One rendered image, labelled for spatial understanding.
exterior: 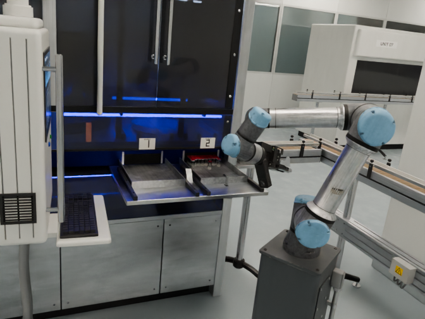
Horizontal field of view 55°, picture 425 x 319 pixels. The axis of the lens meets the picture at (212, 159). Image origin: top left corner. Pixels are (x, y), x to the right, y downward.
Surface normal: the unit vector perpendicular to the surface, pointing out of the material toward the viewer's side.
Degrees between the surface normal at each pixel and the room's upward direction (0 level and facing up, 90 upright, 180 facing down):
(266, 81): 90
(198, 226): 90
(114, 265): 90
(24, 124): 90
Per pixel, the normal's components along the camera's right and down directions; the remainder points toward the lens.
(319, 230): -0.18, 0.39
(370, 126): -0.07, 0.16
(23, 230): 0.32, 0.30
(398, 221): -0.92, 0.03
